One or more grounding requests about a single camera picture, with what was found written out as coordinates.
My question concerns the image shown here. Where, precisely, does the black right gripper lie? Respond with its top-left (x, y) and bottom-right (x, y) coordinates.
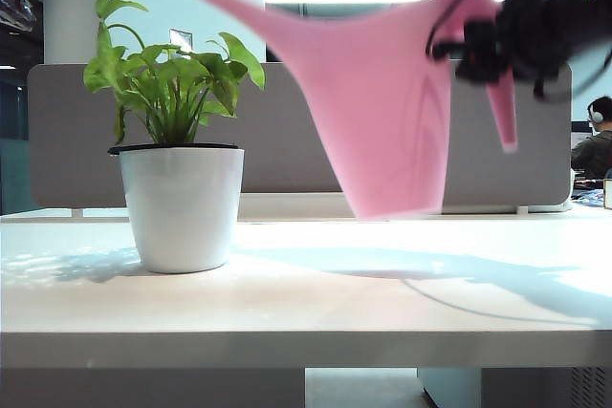
top-left (454, 0), bottom-right (578, 85)

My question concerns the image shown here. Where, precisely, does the pink plastic watering can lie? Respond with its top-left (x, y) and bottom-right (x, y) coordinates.
top-left (192, 0), bottom-right (520, 221)

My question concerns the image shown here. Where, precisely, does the green leafy plant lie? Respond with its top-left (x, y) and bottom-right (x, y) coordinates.
top-left (82, 0), bottom-right (267, 146)

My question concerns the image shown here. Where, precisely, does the white plant pot black rim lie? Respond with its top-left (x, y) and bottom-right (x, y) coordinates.
top-left (107, 142), bottom-right (246, 274)

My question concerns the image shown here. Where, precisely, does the seated person dark shirt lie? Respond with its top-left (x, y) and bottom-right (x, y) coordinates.
top-left (570, 96), bottom-right (612, 181)

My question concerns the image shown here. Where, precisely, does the grey desk divider panel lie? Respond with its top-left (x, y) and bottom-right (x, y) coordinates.
top-left (27, 62), bottom-right (574, 209)

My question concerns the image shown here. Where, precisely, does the small paper sign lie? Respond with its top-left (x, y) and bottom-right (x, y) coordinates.
top-left (167, 29), bottom-right (194, 52)

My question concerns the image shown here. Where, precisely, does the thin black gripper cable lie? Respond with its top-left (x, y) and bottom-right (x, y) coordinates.
top-left (425, 0), bottom-right (484, 61)

